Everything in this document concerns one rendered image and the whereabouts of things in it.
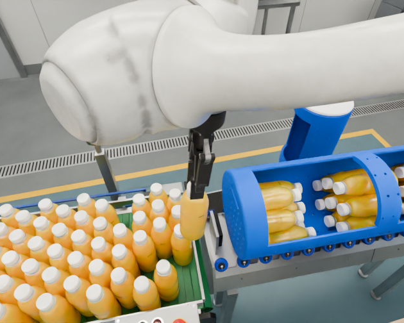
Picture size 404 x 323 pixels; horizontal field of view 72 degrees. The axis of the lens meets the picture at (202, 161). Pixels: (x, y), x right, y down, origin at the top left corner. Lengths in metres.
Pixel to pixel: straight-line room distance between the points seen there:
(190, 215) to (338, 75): 0.51
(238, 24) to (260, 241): 0.59
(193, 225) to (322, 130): 1.02
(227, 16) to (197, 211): 0.43
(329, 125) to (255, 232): 0.88
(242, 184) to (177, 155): 1.86
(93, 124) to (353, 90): 0.19
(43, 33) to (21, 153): 1.63
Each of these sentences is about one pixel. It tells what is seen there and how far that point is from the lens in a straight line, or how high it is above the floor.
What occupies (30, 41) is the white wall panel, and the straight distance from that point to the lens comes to 4.20.
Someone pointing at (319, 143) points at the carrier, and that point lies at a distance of 1.60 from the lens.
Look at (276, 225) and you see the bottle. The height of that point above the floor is 1.12.
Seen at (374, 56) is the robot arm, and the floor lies 1.76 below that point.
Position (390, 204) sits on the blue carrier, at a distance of 0.97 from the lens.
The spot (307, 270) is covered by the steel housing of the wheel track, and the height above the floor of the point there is 0.86.
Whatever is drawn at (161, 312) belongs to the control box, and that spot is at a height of 1.10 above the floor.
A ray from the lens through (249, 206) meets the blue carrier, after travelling 0.77.
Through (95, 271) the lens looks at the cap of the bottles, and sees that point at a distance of 0.86.
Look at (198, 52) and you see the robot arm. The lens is 0.22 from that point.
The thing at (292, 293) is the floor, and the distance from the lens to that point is 2.02.
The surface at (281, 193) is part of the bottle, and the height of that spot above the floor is 1.18.
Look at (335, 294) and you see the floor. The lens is 2.12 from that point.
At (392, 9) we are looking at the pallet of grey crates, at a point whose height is 0.63.
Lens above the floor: 1.84
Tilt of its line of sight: 46 degrees down
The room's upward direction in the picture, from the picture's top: straight up
